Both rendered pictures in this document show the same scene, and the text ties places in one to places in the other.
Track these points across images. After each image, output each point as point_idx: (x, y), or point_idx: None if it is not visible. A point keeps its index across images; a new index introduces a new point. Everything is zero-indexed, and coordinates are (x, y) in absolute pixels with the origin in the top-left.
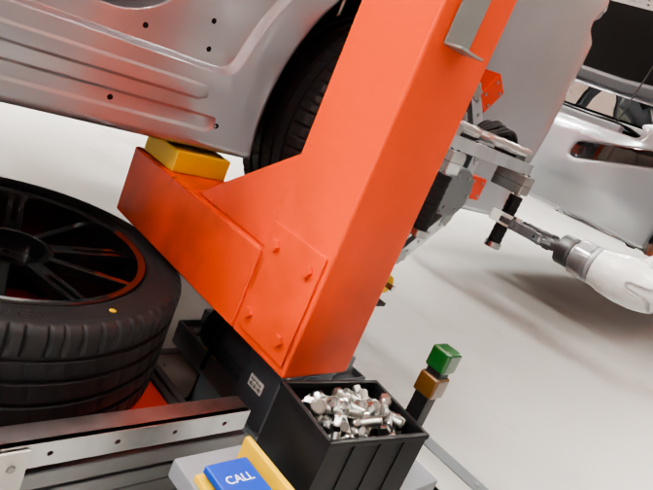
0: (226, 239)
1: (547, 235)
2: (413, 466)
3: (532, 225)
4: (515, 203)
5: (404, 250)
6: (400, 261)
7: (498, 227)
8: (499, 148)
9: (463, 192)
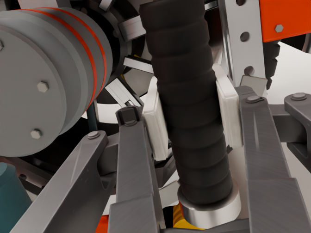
0: None
1: None
2: None
3: (291, 106)
4: (152, 39)
5: (172, 182)
6: (177, 199)
7: (171, 146)
8: None
9: (21, 82)
